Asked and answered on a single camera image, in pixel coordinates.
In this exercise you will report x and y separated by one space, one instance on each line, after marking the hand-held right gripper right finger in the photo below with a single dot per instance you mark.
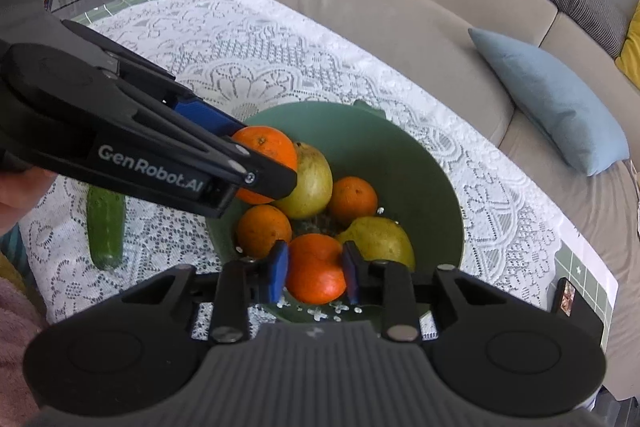
351 274

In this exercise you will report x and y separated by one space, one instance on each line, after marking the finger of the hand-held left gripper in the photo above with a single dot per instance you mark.
210 117
260 172

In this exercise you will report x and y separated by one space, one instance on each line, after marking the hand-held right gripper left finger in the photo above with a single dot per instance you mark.
277 274

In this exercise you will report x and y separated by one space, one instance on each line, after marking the orange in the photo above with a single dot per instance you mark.
267 147
315 272
352 199
263 229

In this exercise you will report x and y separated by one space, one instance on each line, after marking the yellow pear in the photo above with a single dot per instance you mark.
380 242

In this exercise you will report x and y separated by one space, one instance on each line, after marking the green colander bowl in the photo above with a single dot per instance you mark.
425 187

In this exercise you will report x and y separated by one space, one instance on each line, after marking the green cucumber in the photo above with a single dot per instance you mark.
106 232

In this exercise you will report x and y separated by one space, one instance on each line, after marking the person's left hand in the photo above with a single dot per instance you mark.
20 202

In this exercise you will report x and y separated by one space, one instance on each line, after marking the white lace tablecloth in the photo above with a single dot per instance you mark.
300 57

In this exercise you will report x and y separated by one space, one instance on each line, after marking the teal striped cloth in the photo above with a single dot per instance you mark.
9 244

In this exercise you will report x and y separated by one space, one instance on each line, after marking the beige sofa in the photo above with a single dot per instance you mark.
425 32

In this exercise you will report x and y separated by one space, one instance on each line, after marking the pink fleece clothing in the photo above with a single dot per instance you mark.
15 332

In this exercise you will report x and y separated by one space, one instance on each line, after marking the black notebook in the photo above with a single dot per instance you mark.
585 322

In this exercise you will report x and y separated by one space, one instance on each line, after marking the light blue pillow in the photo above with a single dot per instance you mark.
555 102

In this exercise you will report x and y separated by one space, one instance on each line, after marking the yellow cushion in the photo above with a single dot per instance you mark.
631 52

